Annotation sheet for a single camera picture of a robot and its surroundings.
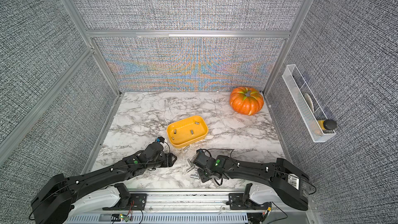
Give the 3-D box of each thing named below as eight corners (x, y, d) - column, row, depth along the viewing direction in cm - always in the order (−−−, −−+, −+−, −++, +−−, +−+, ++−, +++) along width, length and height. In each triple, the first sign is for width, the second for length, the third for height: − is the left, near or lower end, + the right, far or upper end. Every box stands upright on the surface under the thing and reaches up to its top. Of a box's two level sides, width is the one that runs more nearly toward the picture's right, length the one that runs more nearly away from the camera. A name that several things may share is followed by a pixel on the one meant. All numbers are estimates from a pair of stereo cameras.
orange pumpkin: (232, 119, 107) (235, 107, 97) (228, 99, 119) (231, 86, 109) (260, 119, 107) (266, 107, 97) (254, 99, 119) (259, 86, 109)
